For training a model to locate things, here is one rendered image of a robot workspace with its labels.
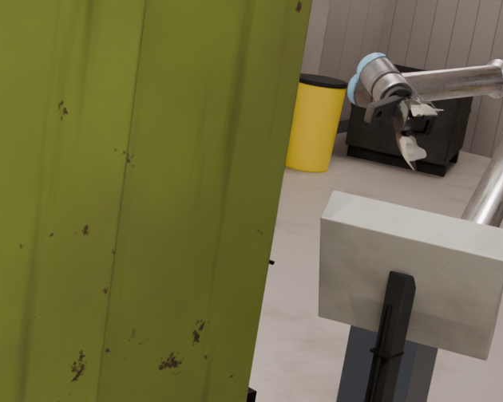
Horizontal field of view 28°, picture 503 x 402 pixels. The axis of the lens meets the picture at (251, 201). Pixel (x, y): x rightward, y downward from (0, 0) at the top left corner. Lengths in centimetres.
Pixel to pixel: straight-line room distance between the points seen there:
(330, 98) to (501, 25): 250
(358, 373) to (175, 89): 179
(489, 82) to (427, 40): 665
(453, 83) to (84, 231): 174
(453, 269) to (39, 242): 82
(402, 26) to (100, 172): 850
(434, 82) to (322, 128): 463
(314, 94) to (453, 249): 564
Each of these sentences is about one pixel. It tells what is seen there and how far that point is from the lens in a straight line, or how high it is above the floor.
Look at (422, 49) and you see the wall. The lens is 965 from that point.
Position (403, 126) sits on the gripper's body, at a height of 126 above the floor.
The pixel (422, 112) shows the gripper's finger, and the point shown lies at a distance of 232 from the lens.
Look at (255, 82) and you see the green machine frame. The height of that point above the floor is 141.
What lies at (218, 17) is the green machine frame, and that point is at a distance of 153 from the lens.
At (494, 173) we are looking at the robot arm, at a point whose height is 108.
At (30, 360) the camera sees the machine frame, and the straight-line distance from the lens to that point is 135.
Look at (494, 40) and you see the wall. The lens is 943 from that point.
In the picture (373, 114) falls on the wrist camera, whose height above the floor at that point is 128.
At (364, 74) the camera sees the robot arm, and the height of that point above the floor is 134.
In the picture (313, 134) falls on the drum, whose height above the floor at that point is 29.
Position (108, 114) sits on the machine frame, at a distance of 130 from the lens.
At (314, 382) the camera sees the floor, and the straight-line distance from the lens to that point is 398.
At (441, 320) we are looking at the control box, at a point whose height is 99.
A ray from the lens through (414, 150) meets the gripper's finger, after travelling 239.
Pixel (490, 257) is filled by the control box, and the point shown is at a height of 116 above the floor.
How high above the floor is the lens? 163
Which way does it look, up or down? 15 degrees down
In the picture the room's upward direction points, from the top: 9 degrees clockwise
